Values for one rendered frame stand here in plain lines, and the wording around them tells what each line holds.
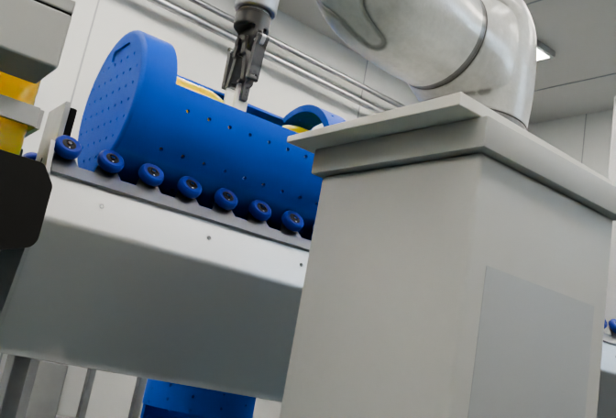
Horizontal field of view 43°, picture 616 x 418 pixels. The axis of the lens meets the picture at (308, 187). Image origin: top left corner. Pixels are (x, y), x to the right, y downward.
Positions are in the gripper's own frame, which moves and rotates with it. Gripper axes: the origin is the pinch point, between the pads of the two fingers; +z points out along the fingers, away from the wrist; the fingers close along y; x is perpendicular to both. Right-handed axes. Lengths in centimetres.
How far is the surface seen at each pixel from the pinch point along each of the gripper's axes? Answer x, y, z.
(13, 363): 28, 5, 57
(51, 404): 24, -9, 62
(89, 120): 25.2, 8.0, 10.8
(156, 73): 22.5, -13.9, 5.6
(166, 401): -21, 45, 61
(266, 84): -191, 348, -161
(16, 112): 44, -21, 22
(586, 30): -343, 186, -222
